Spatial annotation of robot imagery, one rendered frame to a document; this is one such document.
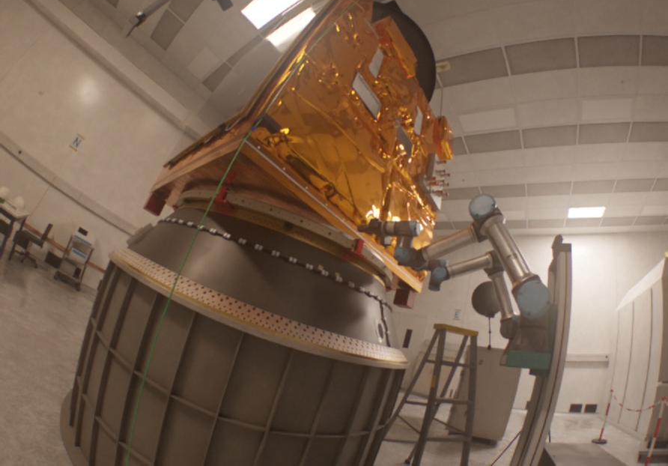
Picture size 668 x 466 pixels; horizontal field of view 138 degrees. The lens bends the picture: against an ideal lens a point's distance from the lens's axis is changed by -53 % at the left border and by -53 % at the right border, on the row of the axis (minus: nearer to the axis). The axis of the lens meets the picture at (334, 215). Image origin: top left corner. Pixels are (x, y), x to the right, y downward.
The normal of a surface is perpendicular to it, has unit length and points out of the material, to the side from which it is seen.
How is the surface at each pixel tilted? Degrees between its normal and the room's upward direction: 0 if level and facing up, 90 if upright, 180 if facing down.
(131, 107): 90
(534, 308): 96
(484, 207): 84
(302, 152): 93
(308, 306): 62
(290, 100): 104
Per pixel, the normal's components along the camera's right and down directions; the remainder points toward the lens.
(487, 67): -0.29, 0.88
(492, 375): -0.57, -0.48
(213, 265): 0.15, -0.76
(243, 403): 0.29, -0.31
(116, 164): 0.77, -0.03
